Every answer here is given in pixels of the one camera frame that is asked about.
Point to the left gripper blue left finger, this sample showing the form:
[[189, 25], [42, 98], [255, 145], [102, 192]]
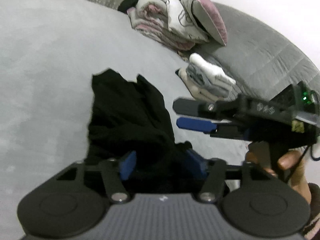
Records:
[[127, 165]]

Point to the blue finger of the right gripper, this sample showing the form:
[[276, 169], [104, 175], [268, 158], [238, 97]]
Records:
[[200, 125], [188, 107]]

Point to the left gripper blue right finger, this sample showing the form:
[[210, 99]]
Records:
[[196, 164]]

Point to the black garment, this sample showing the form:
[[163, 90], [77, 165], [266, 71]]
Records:
[[131, 117]]

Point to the patterned sleeve forearm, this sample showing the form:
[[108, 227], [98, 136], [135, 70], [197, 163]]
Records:
[[311, 230]]

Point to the right hand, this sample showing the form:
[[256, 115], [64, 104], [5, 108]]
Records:
[[291, 161]]

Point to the grey quilted headboard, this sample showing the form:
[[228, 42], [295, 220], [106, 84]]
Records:
[[261, 60]]

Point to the pink grey pillow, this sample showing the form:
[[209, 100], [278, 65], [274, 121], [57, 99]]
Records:
[[205, 15]]

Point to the folded pink grey duvet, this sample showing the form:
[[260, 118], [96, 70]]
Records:
[[167, 22]]

